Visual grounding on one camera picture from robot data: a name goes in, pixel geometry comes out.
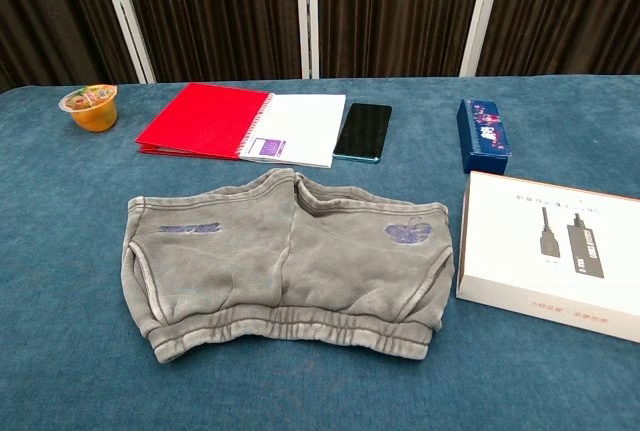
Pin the grey sweat shorts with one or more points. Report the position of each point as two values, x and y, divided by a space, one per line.
240 271

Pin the black smartphone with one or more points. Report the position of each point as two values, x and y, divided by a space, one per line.
362 131

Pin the red spiral notebook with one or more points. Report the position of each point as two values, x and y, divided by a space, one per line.
240 123

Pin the blue rectangular carton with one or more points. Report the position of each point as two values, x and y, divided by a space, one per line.
484 133

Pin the dark brown pleated curtain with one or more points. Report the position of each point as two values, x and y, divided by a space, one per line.
395 11

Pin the white adapter product box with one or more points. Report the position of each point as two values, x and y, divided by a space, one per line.
550 256

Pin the orange jelly cup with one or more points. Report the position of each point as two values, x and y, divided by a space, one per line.
93 110

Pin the white partition frame post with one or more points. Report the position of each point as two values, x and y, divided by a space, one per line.
306 13
127 16
481 13

